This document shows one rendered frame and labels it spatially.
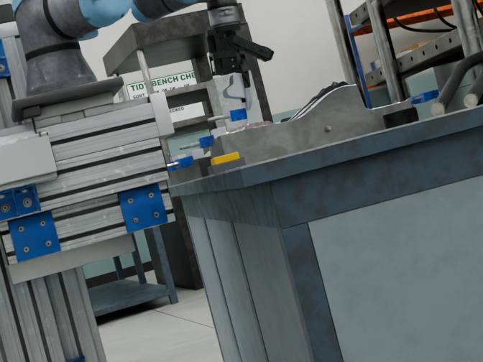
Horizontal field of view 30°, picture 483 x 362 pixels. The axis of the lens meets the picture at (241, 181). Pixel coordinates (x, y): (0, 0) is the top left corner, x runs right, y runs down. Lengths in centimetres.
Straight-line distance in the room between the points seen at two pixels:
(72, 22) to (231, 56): 51
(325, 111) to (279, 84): 790
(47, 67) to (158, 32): 506
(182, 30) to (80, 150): 516
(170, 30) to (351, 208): 537
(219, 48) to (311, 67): 815
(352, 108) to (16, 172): 94
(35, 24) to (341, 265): 79
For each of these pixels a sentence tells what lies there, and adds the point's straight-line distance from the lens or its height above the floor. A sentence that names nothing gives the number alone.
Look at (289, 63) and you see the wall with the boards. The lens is 1027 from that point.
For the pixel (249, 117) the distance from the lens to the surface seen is 223.
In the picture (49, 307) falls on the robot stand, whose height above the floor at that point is 61.
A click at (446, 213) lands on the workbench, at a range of 173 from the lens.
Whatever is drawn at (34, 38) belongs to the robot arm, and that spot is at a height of 116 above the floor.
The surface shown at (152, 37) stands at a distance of 691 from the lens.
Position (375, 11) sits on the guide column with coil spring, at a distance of 330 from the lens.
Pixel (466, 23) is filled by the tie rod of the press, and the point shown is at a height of 103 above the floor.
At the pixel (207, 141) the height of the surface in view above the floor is 89.
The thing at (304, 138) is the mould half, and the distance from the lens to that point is 227.
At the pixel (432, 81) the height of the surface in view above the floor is 92.
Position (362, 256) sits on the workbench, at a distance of 168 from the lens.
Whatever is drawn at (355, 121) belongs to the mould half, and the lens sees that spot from 231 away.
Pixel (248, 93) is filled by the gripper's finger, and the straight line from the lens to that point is 221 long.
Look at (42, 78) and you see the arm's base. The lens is 189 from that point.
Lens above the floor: 80
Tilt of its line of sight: 1 degrees down
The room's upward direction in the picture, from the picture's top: 15 degrees counter-clockwise
